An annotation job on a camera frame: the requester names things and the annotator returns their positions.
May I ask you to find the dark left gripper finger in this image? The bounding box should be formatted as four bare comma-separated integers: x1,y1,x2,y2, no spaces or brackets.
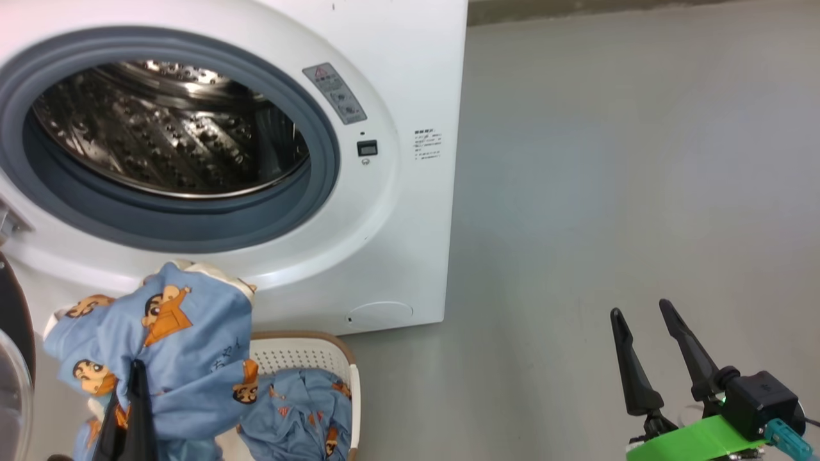
126,360,158,461
93,389,127,461

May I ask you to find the grey warning sticker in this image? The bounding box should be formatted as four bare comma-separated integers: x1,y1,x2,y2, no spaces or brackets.
302,62,368,125

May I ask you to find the black glass washing machine door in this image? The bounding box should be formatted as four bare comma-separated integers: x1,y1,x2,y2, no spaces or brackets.
0,252,37,461

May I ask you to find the steel washing drum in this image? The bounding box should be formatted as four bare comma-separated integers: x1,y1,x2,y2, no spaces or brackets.
31,60,312,198

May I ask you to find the blue cartoon print garment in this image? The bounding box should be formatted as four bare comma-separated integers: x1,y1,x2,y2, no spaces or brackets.
42,260,258,461
236,368,354,459

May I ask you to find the right teal connector black cable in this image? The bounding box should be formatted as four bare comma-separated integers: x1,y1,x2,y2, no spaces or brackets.
762,415,820,461

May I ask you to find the cream perforated laundry basket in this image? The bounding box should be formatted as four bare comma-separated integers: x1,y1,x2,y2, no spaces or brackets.
217,330,361,461

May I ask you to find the round drain filter cover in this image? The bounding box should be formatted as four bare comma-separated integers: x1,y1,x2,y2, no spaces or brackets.
346,301,414,331

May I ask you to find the white washing machine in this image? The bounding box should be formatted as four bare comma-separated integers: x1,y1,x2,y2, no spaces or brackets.
0,0,469,461

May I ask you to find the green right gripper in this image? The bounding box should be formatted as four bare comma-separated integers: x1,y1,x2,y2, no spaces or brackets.
610,299,769,461

